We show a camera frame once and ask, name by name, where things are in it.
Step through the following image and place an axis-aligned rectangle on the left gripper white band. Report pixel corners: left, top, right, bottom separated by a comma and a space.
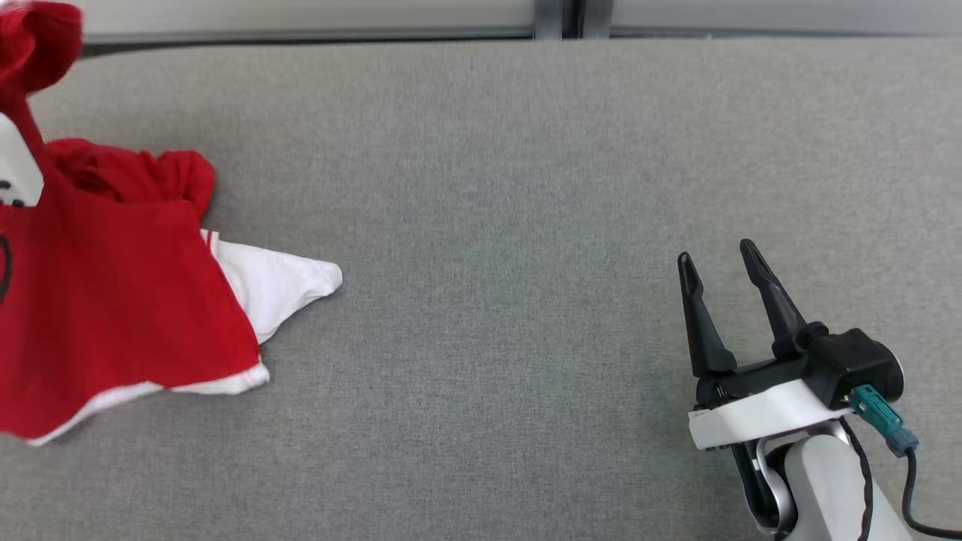
0, 113, 44, 208

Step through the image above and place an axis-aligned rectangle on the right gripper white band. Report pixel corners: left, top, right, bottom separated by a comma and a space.
676, 239, 858, 452

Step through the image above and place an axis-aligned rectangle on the red and white jersey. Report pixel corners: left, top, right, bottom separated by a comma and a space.
0, 0, 345, 448

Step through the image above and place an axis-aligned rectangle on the grey fabric sofa cushion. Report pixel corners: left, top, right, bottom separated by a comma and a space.
0, 38, 962, 541

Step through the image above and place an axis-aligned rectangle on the grey partition column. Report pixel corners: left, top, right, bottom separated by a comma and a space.
534, 0, 613, 40

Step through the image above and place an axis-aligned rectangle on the right black cable teal plug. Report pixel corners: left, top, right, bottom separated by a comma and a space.
849, 385, 962, 540

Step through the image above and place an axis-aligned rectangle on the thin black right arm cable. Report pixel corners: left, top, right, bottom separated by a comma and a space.
836, 416, 878, 541

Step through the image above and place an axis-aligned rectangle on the grey wall base rail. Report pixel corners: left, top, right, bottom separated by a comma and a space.
79, 26, 536, 59

